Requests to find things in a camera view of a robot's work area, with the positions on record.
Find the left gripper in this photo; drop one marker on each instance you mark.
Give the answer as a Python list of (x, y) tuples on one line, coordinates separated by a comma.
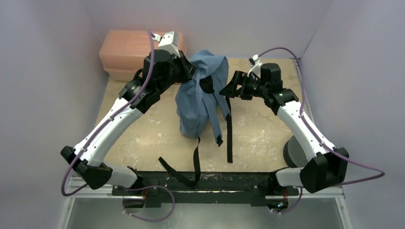
[(188, 68)]

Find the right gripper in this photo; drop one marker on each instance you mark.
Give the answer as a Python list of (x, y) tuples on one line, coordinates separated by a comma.
[(239, 87)]

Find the blue backpack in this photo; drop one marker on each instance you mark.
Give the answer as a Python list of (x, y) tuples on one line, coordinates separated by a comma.
[(198, 100)]

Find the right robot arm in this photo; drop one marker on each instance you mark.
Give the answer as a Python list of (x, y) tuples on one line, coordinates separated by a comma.
[(326, 165)]

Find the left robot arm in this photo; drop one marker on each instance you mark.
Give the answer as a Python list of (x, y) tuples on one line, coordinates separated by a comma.
[(87, 157)]

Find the pink plastic storage box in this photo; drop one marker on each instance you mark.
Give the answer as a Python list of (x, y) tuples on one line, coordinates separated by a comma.
[(122, 53)]

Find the grey tape roll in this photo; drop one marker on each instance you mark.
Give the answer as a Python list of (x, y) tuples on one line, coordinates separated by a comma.
[(293, 153)]

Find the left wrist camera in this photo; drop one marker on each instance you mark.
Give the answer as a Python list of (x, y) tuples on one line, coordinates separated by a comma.
[(168, 42)]

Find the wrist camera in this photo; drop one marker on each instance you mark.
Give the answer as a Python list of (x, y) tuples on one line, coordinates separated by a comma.
[(168, 42), (256, 63)]

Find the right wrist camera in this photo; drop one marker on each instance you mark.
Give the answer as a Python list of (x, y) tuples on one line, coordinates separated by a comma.
[(256, 63)]

